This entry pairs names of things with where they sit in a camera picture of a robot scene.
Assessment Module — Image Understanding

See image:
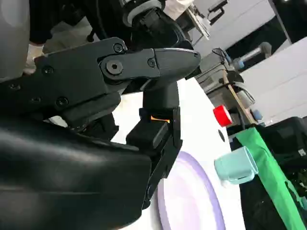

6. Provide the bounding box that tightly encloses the black equipment crate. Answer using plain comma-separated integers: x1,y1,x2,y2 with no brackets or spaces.
260,116,307,170

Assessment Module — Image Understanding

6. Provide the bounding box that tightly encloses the person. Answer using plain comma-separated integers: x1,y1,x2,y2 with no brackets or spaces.
28,0,125,46

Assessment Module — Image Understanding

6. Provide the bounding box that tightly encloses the black monitor bracket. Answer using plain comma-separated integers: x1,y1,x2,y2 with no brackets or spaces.
207,0,228,26

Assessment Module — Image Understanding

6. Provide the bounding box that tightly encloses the wooden slat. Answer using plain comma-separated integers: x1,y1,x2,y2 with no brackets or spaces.
223,69,254,124

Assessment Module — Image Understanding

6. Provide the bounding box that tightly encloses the pale green mug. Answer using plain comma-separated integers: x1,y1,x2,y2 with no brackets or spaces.
214,146,259,185

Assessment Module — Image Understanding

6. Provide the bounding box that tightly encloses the lilac plate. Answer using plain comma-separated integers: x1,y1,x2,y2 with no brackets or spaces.
157,150,226,230

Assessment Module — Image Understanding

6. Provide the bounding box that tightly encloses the person's hand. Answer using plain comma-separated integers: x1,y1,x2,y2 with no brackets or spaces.
24,44,44,74

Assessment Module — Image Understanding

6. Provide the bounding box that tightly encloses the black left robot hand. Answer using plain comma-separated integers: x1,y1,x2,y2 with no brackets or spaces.
129,9,195,52

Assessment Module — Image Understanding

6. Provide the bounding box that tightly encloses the green cloth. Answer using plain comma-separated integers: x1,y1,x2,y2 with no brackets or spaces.
235,126,307,230

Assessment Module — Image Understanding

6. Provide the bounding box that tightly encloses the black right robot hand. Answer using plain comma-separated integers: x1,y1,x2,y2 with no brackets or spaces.
0,37,201,230

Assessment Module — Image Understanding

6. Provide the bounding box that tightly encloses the robot torso shell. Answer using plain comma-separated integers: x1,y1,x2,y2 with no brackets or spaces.
0,0,32,81

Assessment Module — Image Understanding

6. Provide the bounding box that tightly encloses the red cylindrical cap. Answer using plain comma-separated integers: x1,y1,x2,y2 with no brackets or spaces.
213,104,232,127

